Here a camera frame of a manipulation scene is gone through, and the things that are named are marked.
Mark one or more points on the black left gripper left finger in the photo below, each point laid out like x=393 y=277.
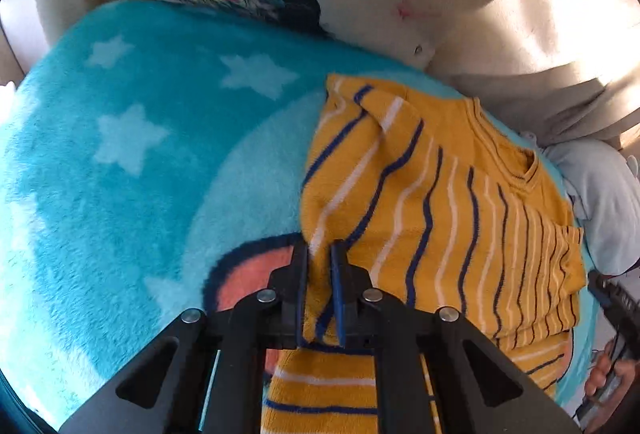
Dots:
x=203 y=373

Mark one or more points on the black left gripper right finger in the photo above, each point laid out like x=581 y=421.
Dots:
x=434 y=372

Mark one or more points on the yellow striped knit sweater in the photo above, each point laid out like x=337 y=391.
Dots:
x=442 y=209

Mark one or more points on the person's right hand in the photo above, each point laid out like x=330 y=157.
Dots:
x=627 y=370

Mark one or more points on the light blue plush pillow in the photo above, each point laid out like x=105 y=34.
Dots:
x=603 y=186

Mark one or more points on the teal cartoon fleece blanket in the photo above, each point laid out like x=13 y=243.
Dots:
x=153 y=162

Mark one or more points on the beige star curtain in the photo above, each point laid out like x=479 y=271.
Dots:
x=562 y=69

